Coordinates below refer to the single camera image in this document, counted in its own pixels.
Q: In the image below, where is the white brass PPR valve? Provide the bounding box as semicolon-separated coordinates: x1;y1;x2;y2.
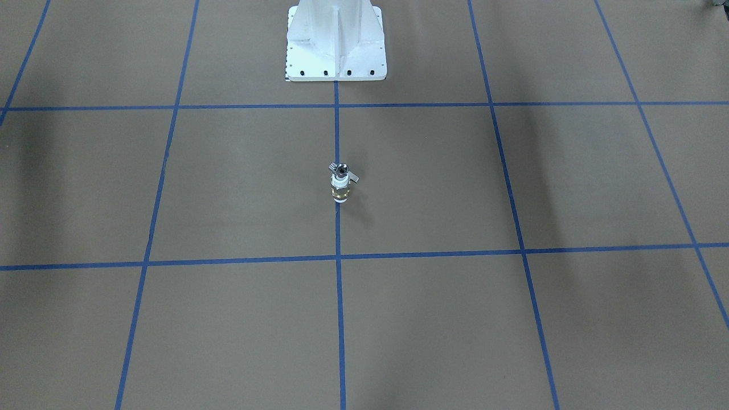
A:
330;175;350;203

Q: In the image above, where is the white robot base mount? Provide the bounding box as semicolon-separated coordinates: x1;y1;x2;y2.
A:
285;1;388;81

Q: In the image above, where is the blue tape line lengthwise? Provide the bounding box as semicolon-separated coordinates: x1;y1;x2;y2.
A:
333;81;347;409

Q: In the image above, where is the blue tape line crosswise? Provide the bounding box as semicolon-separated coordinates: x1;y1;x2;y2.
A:
1;241;728;272

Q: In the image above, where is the brown paper table cover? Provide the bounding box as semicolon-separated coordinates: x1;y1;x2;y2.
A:
2;1;727;409

